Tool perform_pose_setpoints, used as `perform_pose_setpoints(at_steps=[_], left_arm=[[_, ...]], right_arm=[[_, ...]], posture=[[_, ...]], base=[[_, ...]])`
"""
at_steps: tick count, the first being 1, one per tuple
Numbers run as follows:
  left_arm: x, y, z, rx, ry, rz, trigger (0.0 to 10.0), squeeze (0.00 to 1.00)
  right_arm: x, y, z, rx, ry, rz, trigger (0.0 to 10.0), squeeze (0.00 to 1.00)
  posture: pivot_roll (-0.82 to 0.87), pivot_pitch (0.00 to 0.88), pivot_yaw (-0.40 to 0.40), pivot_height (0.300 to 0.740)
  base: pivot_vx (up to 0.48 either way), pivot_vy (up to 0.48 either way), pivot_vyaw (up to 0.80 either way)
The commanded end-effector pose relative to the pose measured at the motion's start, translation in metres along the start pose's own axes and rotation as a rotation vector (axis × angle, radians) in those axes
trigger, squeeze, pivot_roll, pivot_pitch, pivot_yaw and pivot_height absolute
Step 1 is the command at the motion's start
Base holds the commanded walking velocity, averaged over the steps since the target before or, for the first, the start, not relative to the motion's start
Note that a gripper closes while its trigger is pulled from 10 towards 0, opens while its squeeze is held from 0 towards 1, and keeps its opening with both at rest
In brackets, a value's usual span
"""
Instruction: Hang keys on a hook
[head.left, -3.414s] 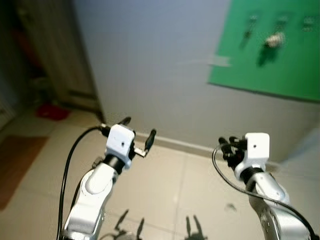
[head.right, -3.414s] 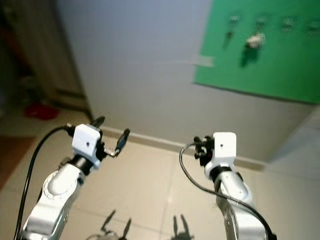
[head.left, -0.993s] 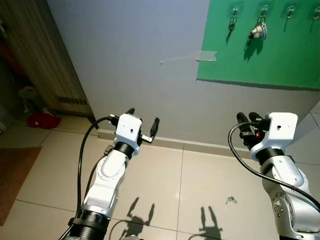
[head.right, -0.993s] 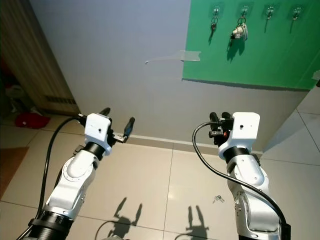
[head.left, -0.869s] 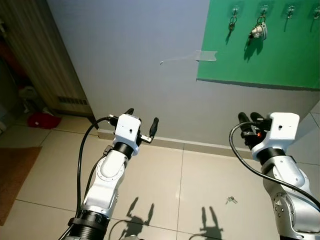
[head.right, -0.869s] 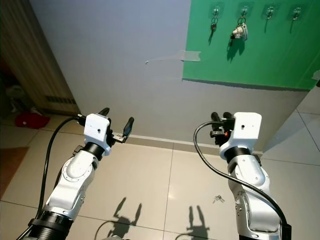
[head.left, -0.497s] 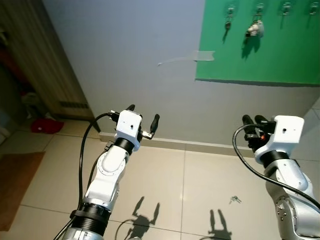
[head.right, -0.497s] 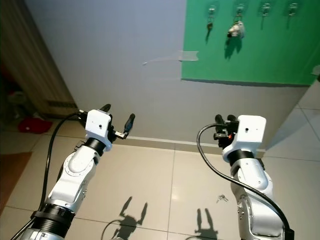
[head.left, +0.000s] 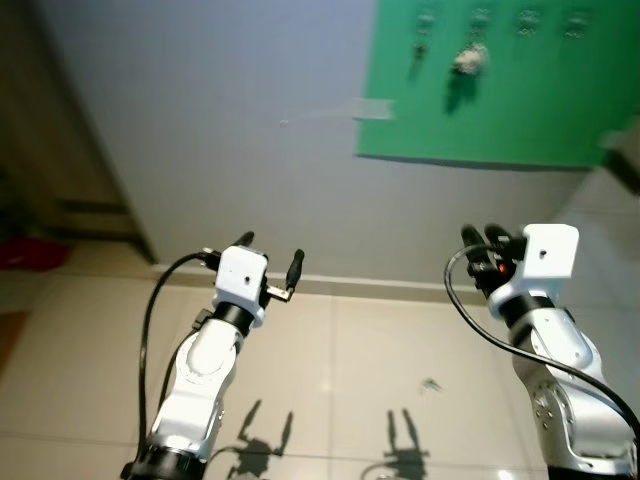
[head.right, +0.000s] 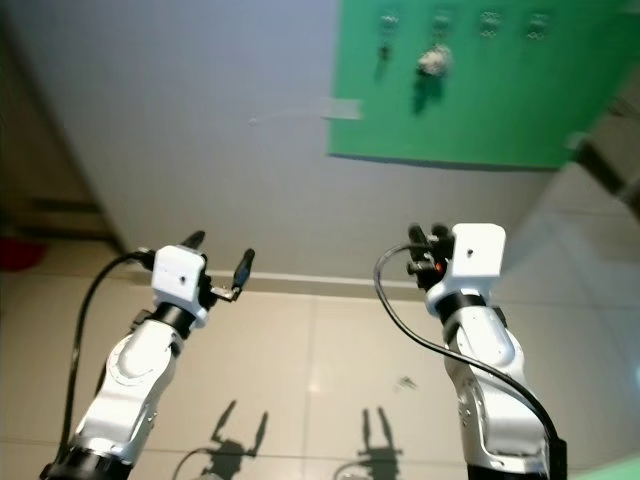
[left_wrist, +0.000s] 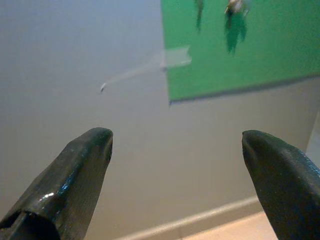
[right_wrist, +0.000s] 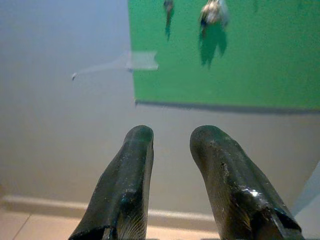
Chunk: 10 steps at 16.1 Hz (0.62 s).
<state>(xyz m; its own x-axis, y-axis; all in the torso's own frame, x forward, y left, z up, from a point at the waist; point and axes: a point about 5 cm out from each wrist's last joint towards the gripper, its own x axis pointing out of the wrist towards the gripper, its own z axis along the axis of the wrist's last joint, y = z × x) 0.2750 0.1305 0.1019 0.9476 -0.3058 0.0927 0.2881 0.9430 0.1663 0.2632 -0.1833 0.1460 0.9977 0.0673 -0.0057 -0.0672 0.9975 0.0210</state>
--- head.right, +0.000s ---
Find keys with white fob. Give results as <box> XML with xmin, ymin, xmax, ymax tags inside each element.
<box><xmin>416</xmin><ymin>30</ymin><xmax>456</xmax><ymax>81</ymax></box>

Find clear tape piece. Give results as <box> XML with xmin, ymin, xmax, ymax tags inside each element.
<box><xmin>322</xmin><ymin>98</ymin><xmax>363</xmax><ymax>121</ymax></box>

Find red object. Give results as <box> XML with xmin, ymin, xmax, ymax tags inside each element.
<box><xmin>0</xmin><ymin>238</ymin><xmax>46</xmax><ymax>271</ymax></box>

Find brown wooden door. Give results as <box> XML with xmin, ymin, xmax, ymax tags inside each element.
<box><xmin>0</xmin><ymin>30</ymin><xmax>126</xmax><ymax>263</ymax></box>

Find dark brown cabinet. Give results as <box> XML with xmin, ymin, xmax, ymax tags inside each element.
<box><xmin>565</xmin><ymin>105</ymin><xmax>640</xmax><ymax>216</ymax></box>

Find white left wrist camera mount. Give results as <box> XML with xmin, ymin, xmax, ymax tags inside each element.
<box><xmin>153</xmin><ymin>245</ymin><xmax>209</xmax><ymax>317</ymax></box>

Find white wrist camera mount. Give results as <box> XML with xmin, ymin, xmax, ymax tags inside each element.
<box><xmin>153</xmin><ymin>245</ymin><xmax>209</xmax><ymax>317</ymax></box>
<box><xmin>425</xmin><ymin>223</ymin><xmax>506</xmax><ymax>301</ymax></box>

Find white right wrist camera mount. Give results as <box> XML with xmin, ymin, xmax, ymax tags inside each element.
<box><xmin>425</xmin><ymin>223</ymin><xmax>506</xmax><ymax>301</ymax></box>

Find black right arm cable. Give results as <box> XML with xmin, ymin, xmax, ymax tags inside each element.
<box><xmin>374</xmin><ymin>245</ymin><xmax>561</xmax><ymax>471</ymax></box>

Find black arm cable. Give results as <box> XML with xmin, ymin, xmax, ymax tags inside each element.
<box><xmin>374</xmin><ymin>245</ymin><xmax>561</xmax><ymax>471</ymax></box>
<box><xmin>63</xmin><ymin>252</ymin><xmax>158</xmax><ymax>471</ymax></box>

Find green wall board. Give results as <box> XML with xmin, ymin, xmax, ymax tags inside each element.
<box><xmin>326</xmin><ymin>0</ymin><xmax>640</xmax><ymax>169</ymax></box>

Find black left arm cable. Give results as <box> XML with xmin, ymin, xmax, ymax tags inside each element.
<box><xmin>63</xmin><ymin>252</ymin><xmax>158</xmax><ymax>471</ymax></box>

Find dark key with ring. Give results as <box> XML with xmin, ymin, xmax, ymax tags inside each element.
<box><xmin>374</xmin><ymin>32</ymin><xmax>397</xmax><ymax>81</ymax></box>

